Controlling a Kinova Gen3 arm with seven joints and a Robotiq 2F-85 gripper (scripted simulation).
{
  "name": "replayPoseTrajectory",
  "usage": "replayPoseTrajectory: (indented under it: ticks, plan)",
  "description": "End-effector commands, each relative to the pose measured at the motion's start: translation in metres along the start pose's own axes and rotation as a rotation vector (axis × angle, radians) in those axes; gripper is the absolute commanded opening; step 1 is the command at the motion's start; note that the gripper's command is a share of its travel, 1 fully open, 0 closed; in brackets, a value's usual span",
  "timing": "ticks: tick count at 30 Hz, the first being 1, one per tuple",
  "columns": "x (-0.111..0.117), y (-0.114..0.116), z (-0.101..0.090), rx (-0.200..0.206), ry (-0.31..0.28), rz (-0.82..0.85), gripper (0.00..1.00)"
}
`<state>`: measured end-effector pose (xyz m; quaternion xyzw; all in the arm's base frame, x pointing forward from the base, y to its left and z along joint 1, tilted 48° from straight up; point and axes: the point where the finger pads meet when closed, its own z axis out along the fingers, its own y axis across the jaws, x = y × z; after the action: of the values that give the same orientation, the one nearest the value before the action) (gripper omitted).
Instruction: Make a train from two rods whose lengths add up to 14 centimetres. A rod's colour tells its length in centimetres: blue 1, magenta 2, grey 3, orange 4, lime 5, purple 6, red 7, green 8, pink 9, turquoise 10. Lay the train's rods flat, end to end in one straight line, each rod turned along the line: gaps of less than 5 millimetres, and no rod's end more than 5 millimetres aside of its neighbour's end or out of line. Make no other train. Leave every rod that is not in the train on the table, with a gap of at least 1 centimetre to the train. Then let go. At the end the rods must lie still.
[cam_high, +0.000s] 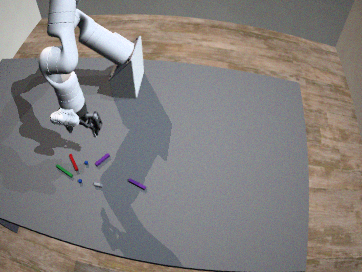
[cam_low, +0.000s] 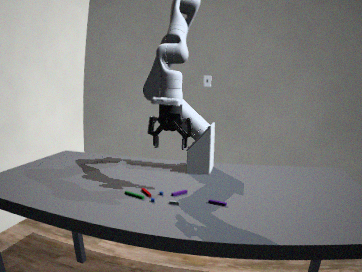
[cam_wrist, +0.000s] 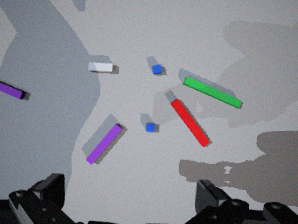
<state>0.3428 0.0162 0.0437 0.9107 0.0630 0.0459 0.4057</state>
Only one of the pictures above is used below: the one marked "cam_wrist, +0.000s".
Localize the purple rod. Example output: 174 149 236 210
0 82 26 99
86 123 122 165

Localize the grey rectangular block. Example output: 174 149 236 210
88 62 114 73

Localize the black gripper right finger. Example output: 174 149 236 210
185 180 298 224

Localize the red rod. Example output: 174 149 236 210
170 99 210 147

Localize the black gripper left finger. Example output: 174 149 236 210
0 173 84 224

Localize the green rod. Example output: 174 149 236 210
183 76 242 108

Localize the small blue cube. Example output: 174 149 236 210
146 123 155 132
152 64 162 75

